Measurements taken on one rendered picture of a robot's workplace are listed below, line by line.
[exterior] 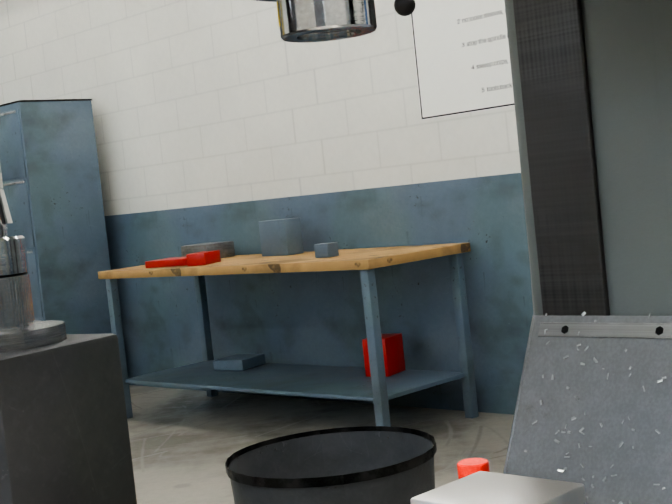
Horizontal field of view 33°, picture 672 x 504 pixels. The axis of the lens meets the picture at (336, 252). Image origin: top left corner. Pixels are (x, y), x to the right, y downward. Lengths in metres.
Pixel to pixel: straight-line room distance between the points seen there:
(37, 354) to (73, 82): 7.68
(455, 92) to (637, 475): 5.09
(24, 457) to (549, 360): 0.41
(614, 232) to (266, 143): 6.02
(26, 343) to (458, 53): 5.11
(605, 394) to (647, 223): 0.13
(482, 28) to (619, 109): 4.90
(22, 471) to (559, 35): 0.52
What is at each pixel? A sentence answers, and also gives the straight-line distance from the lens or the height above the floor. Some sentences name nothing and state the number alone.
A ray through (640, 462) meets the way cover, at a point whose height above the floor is 0.99.
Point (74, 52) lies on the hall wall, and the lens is 8.48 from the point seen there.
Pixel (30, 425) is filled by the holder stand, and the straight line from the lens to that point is 0.85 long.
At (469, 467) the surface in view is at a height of 1.06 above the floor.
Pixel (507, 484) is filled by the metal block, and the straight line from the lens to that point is 0.55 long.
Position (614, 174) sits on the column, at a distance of 0.91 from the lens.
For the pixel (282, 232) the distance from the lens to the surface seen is 6.35.
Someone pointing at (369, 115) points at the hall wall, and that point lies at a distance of 6.29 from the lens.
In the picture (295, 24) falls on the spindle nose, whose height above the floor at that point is 1.28.
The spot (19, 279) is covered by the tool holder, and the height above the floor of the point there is 1.16.
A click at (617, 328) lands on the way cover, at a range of 0.91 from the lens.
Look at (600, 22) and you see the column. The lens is 0.92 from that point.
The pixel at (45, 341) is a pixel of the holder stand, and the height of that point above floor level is 1.12.
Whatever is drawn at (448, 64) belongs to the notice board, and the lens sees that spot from 5.92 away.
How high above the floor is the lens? 1.20
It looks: 3 degrees down
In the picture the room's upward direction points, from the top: 6 degrees counter-clockwise
